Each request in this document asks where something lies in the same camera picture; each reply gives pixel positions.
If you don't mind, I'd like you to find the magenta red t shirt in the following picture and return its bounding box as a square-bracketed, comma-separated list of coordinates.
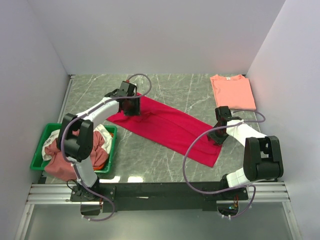
[106, 96, 213, 155]

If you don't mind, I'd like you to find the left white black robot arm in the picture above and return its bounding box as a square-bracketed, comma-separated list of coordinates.
[57, 81, 140, 201]

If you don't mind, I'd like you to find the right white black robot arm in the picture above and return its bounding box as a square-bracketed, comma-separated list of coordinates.
[207, 106, 284, 200]

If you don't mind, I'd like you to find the folded salmon pink t shirt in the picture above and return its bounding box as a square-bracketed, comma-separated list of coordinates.
[210, 74, 256, 110]

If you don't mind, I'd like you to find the orange garment in basket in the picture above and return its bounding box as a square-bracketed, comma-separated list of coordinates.
[94, 163, 105, 171]

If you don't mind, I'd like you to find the white crumpled shirt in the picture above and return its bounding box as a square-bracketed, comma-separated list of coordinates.
[42, 124, 113, 162]

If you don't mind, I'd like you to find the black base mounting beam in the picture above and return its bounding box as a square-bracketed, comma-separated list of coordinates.
[70, 181, 249, 215]

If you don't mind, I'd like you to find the dusty pink crumpled shirt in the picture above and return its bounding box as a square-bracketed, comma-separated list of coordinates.
[44, 129, 110, 182]

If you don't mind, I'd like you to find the green plastic laundry basket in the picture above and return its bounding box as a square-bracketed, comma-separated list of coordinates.
[30, 123, 118, 174]

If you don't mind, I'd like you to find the aluminium extrusion rail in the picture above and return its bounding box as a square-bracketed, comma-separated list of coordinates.
[26, 182, 290, 205]

